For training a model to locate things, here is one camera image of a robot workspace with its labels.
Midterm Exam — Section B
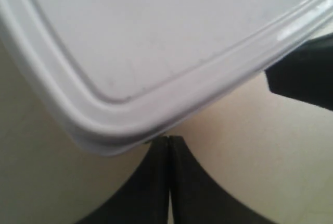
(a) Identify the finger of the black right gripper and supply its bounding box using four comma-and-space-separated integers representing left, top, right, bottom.
265, 33, 332, 110

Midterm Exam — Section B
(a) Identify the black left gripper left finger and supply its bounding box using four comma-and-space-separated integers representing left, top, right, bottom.
78, 137, 169, 223

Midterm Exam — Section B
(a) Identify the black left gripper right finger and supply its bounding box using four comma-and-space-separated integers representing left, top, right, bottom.
169, 136, 271, 223

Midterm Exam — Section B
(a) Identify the white lidded plastic container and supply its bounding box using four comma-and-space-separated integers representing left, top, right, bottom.
1, 0, 332, 156

